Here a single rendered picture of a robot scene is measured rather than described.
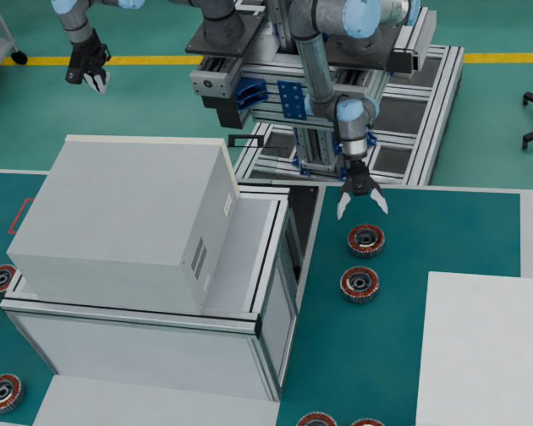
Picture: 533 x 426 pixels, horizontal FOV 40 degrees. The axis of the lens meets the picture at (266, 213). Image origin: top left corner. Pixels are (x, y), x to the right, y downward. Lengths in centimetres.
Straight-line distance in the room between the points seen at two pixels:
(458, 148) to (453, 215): 129
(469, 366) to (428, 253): 77
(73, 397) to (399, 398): 91
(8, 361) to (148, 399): 48
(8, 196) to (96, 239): 114
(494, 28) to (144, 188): 288
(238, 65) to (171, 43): 196
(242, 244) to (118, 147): 40
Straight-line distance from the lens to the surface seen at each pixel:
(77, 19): 222
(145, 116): 410
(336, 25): 193
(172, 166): 179
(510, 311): 158
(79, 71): 226
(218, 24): 259
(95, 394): 217
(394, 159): 325
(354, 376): 202
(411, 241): 226
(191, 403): 206
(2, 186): 287
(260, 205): 192
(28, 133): 432
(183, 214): 168
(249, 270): 179
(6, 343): 239
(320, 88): 218
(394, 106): 350
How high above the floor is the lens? 253
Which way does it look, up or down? 48 degrees down
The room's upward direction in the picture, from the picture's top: 15 degrees counter-clockwise
